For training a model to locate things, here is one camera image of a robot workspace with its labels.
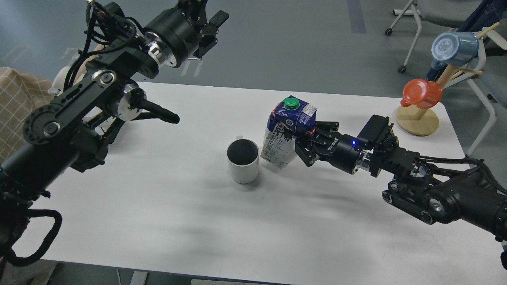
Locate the orange plastic mug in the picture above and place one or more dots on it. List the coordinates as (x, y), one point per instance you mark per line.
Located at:
(421, 93)

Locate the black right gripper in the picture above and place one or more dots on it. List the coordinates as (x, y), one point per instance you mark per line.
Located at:
(314, 142)

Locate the blue plastic mug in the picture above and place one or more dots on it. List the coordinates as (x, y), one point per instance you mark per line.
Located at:
(454, 48)

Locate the beige checkered cloth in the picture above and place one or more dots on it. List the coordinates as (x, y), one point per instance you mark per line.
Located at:
(20, 94)

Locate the white mug on rack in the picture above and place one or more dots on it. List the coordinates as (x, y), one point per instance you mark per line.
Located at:
(94, 112)

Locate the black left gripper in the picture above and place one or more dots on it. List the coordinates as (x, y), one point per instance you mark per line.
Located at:
(182, 32)

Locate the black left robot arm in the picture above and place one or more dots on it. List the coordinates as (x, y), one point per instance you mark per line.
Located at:
(98, 96)

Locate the blue white milk carton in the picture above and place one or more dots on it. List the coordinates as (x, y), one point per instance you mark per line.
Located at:
(290, 119)

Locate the black wire mug rack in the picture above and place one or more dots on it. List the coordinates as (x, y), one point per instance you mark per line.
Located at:
(106, 126)

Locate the wooden mug tree stand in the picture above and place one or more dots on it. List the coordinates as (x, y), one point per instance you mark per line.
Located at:
(424, 122)

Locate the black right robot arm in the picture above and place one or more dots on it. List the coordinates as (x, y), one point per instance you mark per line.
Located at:
(428, 188)

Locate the white ribbed cup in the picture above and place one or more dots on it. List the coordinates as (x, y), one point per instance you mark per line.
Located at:
(243, 160)

